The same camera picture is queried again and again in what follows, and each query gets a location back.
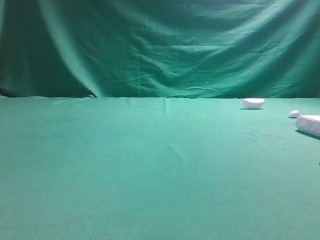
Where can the green backdrop curtain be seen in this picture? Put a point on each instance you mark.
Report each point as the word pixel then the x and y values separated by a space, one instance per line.
pixel 160 48

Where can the white oval object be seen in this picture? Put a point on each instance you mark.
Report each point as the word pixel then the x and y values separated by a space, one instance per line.
pixel 253 103

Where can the green table cloth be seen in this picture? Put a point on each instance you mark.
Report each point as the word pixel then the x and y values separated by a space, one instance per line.
pixel 157 169

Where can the small white earbud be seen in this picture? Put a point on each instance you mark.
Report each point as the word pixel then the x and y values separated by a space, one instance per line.
pixel 294 114

